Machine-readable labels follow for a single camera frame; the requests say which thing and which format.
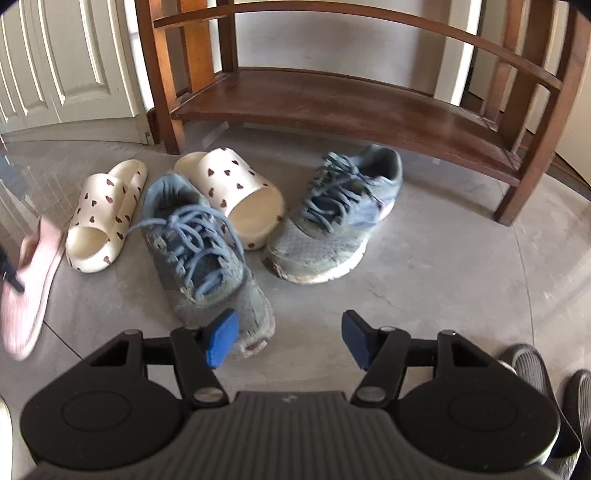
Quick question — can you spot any black ribbed slipper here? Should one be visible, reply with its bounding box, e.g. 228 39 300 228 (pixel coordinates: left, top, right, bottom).
501 344 562 416
565 369 591 457

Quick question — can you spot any cream heart print slipper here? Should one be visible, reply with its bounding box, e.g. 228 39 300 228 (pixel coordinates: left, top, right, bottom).
173 148 287 251
65 159 148 274

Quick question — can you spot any brown wooden table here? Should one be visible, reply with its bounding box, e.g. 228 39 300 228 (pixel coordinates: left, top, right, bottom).
134 0 591 227

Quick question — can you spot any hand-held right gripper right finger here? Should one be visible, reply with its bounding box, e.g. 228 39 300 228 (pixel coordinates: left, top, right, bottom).
341 310 502 409

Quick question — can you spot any pink shoe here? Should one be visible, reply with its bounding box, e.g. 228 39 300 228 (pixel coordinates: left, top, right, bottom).
0 216 66 361

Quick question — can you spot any blue grey laced sneaker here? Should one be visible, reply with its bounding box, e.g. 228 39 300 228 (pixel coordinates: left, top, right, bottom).
262 144 403 284
127 175 276 360

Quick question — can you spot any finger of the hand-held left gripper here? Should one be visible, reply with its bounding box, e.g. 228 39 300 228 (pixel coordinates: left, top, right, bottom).
0 240 26 294

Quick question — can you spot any white panelled cabinet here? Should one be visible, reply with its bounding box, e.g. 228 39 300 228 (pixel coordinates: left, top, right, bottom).
0 0 151 145

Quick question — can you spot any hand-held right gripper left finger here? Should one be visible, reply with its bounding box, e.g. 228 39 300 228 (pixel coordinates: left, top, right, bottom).
90 308 241 409

